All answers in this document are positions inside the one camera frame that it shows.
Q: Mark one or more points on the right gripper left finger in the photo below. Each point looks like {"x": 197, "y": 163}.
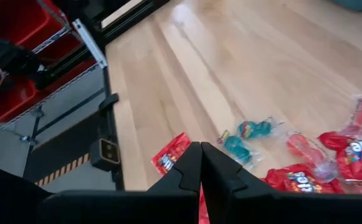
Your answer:
{"x": 137, "y": 208}

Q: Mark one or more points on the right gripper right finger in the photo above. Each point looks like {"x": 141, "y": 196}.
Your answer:
{"x": 277, "y": 208}

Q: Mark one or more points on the red Skittles candy pack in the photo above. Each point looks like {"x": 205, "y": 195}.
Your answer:
{"x": 355, "y": 155}
{"x": 168, "y": 155}
{"x": 302, "y": 182}
{"x": 203, "y": 208}

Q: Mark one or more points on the clear teal fish candy pack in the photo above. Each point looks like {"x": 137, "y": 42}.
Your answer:
{"x": 236, "y": 149}
{"x": 255, "y": 129}

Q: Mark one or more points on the orange black hazard tape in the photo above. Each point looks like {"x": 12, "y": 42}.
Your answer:
{"x": 62, "y": 169}

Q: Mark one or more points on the black table edge clamp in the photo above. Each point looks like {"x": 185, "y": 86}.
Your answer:
{"x": 109, "y": 102}

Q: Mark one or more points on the dark teal plastic bin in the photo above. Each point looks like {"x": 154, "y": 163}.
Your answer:
{"x": 355, "y": 3}

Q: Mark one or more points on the black table-level camera box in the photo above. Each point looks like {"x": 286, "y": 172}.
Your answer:
{"x": 106, "y": 154}

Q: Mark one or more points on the silver frame bracket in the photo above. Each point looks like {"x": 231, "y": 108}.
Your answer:
{"x": 90, "y": 43}

